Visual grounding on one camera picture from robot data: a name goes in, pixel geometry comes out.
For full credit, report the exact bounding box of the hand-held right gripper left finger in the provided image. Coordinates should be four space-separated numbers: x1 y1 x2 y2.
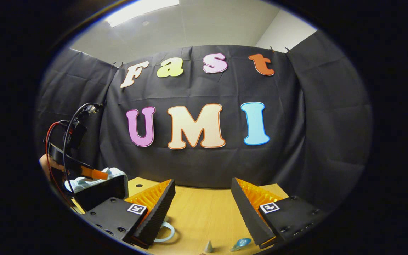
83 179 176 249

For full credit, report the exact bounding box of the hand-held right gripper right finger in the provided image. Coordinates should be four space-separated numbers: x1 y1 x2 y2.
231 177 329 249

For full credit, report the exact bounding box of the light blue suitcase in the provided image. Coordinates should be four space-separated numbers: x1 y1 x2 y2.
64 167 175 244

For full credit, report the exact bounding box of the blue skin care bottle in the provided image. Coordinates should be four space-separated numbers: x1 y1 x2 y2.
230 238 253 252

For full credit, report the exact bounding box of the ceiling light panel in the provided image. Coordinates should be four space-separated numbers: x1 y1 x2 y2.
105 0 180 28

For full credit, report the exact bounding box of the black cable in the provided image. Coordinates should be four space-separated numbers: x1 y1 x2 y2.
63 102 103 193

